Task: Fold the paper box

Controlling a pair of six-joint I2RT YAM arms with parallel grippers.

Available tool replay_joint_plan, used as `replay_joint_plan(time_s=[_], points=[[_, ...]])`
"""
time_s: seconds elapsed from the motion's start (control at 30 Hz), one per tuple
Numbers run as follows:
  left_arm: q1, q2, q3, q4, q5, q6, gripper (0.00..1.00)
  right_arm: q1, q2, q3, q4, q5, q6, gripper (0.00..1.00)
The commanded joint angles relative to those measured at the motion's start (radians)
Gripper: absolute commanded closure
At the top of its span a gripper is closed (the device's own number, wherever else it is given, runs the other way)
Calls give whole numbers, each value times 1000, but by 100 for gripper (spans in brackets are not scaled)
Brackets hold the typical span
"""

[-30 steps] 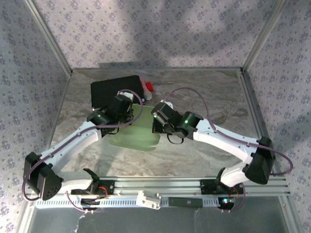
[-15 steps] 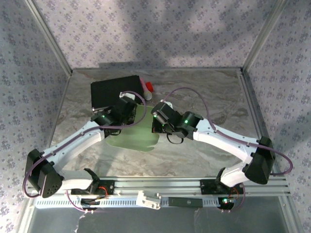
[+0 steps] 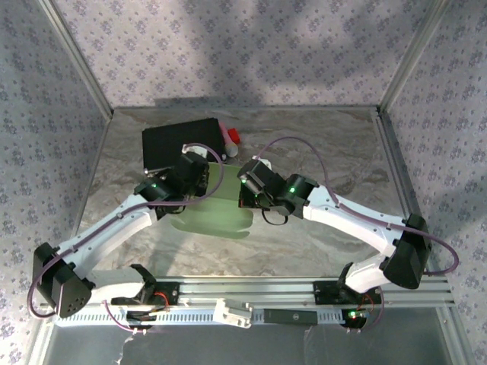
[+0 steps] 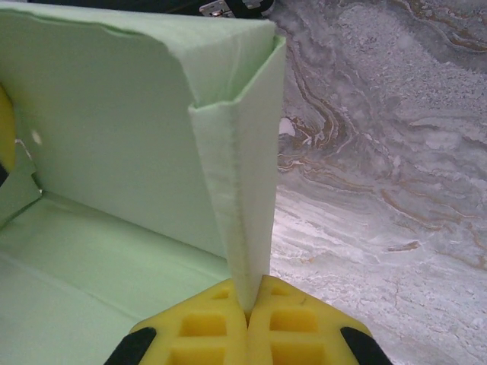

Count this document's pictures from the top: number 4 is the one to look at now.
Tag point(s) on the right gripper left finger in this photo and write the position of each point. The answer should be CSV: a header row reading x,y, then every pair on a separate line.
x,y
198,331

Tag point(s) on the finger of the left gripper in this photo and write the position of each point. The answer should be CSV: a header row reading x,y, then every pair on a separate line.
x,y
7,137

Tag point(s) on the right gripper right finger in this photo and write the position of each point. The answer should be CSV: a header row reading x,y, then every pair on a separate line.
x,y
296,331

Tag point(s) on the light green paper box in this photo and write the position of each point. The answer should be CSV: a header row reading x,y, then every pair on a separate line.
x,y
114,133

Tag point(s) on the black hard case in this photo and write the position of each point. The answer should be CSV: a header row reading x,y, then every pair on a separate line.
x,y
114,3

